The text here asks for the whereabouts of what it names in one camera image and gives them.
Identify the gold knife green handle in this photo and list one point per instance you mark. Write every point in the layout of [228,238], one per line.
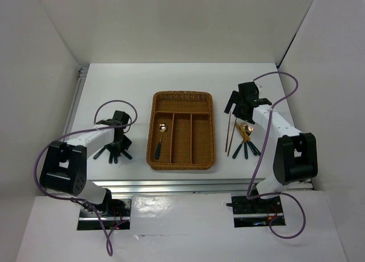
[241,144]

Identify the gold spoon right pile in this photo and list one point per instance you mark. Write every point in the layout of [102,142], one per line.
[245,136]

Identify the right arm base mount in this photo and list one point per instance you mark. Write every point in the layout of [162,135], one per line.
[256,212]

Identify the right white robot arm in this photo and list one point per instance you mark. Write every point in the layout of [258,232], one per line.
[295,158]

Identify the brown wicker cutlery tray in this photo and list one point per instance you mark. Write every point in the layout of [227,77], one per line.
[189,141]

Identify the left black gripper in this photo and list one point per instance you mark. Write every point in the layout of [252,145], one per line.
[125,144]

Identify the left copper chopstick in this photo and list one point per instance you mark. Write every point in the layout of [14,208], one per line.
[227,133]

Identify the right copper chopstick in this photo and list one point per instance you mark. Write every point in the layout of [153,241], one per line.
[231,138]

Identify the copper chopstick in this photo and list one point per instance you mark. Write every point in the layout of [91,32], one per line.
[227,133]
[231,138]

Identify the gold knife left pile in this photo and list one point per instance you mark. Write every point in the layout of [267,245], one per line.
[127,155]

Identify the aluminium table front rail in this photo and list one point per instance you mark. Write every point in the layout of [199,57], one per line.
[174,186]

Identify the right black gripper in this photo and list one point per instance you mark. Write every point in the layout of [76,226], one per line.
[234,99]

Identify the aluminium left side rail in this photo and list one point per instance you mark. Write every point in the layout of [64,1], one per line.
[83,71]

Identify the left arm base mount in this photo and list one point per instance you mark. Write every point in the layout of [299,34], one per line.
[114,215]

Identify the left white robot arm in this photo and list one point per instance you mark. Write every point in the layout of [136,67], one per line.
[65,166]

